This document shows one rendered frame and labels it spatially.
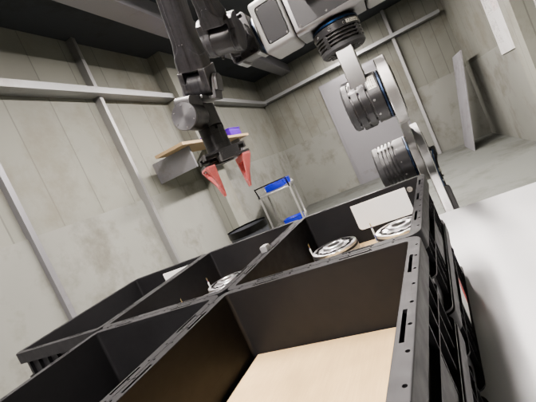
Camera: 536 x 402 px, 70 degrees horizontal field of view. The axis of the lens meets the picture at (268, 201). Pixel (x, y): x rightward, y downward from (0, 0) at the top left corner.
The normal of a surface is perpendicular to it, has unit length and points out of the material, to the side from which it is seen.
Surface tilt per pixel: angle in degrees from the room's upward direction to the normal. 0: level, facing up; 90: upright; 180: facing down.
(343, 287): 90
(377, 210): 90
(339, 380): 0
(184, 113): 87
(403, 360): 0
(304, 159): 90
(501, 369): 0
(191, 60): 109
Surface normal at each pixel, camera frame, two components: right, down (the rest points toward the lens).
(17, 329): 0.86, -0.36
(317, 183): -0.30, 0.22
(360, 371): -0.41, -0.91
